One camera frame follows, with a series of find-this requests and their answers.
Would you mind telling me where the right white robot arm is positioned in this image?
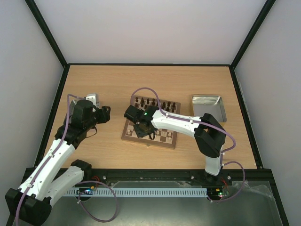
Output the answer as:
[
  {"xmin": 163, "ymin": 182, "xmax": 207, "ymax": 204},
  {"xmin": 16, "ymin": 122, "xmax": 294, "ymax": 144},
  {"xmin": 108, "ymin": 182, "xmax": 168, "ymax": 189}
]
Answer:
[{"xmin": 124, "ymin": 105, "xmax": 226, "ymax": 185}]

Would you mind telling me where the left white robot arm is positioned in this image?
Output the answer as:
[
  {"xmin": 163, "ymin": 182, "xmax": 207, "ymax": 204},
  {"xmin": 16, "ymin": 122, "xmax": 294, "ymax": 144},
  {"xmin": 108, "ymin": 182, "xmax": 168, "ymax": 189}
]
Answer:
[{"xmin": 5, "ymin": 97, "xmax": 111, "ymax": 226}]

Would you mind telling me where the wooden chess board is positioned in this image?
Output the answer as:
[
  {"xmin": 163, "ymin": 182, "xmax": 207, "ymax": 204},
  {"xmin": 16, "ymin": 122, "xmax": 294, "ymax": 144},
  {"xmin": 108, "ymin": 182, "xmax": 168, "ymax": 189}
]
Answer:
[{"xmin": 121, "ymin": 95, "xmax": 181, "ymax": 149}]

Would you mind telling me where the left metal tray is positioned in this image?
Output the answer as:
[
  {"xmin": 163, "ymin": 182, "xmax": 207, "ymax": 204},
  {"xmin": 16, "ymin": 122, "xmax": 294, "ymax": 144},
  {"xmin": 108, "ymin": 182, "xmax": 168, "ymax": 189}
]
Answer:
[{"xmin": 69, "ymin": 99, "xmax": 78, "ymax": 124}]

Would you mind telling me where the metal tray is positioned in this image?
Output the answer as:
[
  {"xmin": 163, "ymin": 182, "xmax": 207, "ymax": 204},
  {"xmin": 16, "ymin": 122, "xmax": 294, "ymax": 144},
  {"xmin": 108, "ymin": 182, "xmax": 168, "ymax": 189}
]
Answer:
[
  {"xmin": 191, "ymin": 95, "xmax": 227, "ymax": 123},
  {"xmin": 69, "ymin": 99, "xmax": 78, "ymax": 124}
]

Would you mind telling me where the right metal tray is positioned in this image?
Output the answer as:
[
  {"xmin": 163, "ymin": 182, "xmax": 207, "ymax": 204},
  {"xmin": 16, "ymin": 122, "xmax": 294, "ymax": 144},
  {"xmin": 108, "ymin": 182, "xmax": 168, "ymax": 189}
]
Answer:
[{"xmin": 191, "ymin": 95, "xmax": 227, "ymax": 123}]

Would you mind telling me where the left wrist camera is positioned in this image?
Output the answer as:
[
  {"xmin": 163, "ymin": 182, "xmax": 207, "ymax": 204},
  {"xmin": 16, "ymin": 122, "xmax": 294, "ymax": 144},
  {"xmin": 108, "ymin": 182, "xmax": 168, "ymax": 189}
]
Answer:
[{"xmin": 85, "ymin": 93, "xmax": 100, "ymax": 108}]

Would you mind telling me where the black cage frame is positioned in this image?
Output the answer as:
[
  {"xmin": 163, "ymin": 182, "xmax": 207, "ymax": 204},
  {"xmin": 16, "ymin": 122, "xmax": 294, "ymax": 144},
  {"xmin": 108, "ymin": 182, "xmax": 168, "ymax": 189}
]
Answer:
[{"xmin": 4, "ymin": 0, "xmax": 301, "ymax": 226}]

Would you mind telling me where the slotted white cable duct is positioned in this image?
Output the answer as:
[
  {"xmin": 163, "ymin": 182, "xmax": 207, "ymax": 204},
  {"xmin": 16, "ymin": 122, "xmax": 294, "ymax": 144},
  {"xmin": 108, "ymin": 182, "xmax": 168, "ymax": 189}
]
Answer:
[{"xmin": 63, "ymin": 187, "xmax": 207, "ymax": 197}]

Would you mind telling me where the black mounting rail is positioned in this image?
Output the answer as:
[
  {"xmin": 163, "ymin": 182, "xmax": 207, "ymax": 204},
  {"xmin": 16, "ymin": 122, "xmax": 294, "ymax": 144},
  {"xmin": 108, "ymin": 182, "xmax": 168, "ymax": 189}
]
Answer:
[{"xmin": 89, "ymin": 169, "xmax": 276, "ymax": 187}]

